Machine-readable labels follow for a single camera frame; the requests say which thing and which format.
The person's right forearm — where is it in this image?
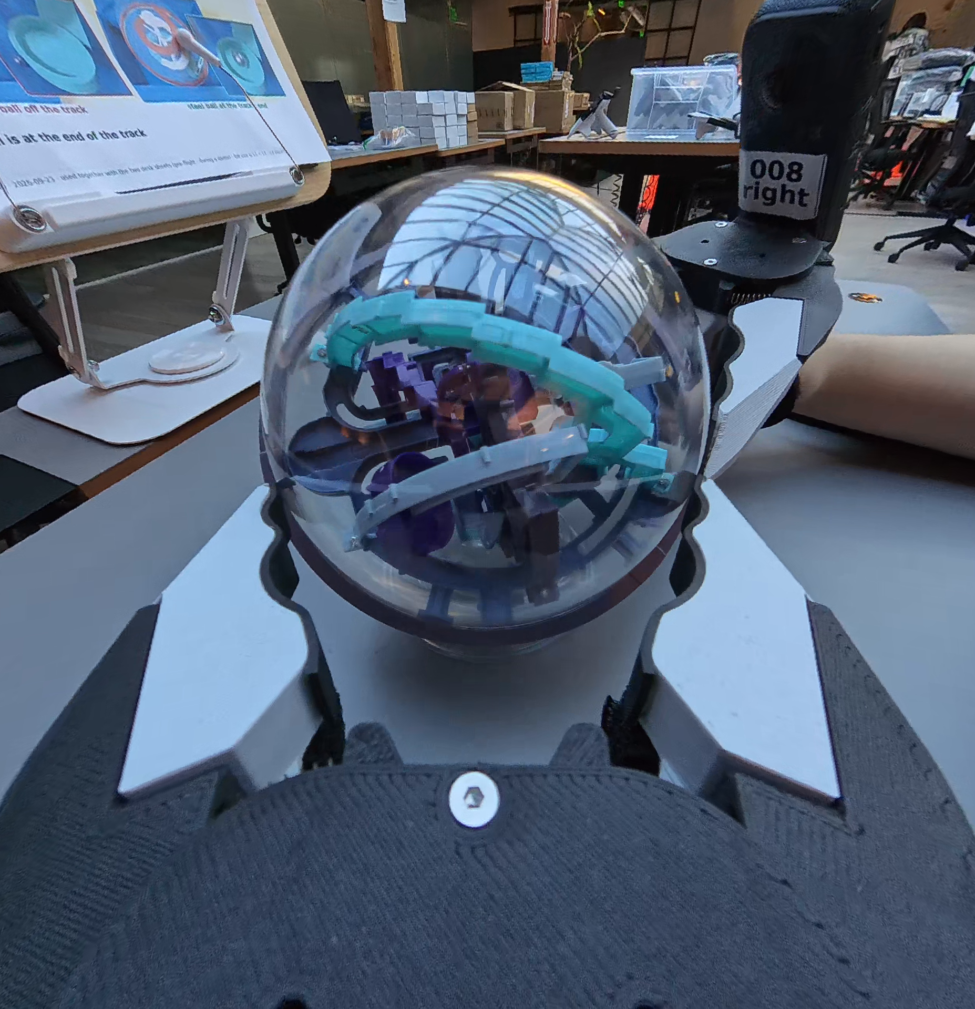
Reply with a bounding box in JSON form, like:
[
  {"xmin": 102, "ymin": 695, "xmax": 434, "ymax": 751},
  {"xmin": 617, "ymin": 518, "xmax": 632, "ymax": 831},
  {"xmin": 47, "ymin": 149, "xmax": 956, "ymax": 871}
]
[{"xmin": 793, "ymin": 333, "xmax": 975, "ymax": 460}]

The clear plastic maze ball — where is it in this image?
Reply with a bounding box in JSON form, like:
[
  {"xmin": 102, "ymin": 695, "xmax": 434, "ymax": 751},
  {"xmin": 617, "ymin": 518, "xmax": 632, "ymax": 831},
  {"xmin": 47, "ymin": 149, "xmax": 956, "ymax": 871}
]
[{"xmin": 259, "ymin": 163, "xmax": 711, "ymax": 659}]

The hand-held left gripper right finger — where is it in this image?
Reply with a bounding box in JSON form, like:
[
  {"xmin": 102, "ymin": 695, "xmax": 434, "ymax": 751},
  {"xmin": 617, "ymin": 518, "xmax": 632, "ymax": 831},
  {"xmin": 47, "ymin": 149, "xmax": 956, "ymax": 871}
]
[{"xmin": 604, "ymin": 479, "xmax": 845, "ymax": 807}]

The white and black tool stand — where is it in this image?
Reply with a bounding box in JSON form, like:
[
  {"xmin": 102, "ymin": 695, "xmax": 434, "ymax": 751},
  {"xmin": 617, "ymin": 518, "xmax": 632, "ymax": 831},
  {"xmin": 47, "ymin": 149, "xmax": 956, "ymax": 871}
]
[{"xmin": 570, "ymin": 88, "xmax": 618, "ymax": 137}]

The black monitor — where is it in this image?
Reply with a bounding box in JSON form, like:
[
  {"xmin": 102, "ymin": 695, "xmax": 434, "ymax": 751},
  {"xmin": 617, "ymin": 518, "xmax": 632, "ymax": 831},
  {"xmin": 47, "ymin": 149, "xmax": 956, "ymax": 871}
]
[{"xmin": 302, "ymin": 79, "xmax": 362, "ymax": 147}]

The grey table with wooden edge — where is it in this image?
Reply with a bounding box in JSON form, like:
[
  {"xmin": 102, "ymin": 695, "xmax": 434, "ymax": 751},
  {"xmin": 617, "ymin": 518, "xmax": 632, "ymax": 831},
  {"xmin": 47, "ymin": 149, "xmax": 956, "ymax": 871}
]
[{"xmin": 0, "ymin": 295, "xmax": 287, "ymax": 569}]

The black swivel office chair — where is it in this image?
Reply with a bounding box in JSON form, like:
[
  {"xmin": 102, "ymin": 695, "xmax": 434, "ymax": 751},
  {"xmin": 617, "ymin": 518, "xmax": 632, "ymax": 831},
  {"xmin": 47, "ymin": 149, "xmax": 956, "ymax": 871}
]
[{"xmin": 874, "ymin": 161, "xmax": 975, "ymax": 273}]

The wooden post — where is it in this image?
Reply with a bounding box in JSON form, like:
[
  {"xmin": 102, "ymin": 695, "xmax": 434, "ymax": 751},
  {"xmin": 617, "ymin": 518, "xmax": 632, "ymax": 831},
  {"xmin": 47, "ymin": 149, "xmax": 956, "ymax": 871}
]
[{"xmin": 365, "ymin": 0, "xmax": 405, "ymax": 94}]

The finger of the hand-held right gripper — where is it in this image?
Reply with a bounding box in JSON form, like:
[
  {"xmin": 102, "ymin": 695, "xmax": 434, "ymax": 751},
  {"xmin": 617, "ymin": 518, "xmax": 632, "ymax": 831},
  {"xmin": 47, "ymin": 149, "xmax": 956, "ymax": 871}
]
[{"xmin": 702, "ymin": 296, "xmax": 807, "ymax": 482}]

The cardboard box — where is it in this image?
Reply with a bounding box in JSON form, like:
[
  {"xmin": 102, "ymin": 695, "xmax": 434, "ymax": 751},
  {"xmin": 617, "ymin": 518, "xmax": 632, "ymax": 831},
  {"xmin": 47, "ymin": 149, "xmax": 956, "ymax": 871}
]
[
  {"xmin": 475, "ymin": 81, "xmax": 537, "ymax": 132},
  {"xmin": 535, "ymin": 75, "xmax": 575, "ymax": 133}
]

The stack of white boxes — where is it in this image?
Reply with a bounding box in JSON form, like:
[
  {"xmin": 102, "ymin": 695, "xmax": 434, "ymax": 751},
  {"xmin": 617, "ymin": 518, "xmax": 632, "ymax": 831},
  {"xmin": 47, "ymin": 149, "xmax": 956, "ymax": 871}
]
[{"xmin": 367, "ymin": 89, "xmax": 479, "ymax": 151}]

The wooden work table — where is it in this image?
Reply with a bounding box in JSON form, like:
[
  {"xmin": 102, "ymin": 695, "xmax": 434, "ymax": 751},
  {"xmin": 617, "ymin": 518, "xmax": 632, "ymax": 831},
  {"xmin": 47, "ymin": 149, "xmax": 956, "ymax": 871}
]
[{"xmin": 538, "ymin": 130, "xmax": 742, "ymax": 222}]

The clear plastic storage bin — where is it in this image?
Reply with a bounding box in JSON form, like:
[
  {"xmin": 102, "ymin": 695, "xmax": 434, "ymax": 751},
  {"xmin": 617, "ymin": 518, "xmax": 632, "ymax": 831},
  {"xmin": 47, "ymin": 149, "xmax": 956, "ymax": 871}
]
[{"xmin": 629, "ymin": 65, "xmax": 742, "ymax": 132}]

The grey laptop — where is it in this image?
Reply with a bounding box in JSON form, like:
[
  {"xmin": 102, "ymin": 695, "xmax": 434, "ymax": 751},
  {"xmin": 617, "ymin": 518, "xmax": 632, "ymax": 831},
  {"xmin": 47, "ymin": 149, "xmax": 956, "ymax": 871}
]
[{"xmin": 838, "ymin": 280, "xmax": 952, "ymax": 336}]

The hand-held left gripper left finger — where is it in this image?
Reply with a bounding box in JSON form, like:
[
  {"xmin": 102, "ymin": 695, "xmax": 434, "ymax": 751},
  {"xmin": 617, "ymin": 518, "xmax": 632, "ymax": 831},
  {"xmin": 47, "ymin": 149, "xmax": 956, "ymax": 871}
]
[{"xmin": 117, "ymin": 483, "xmax": 348, "ymax": 802}]

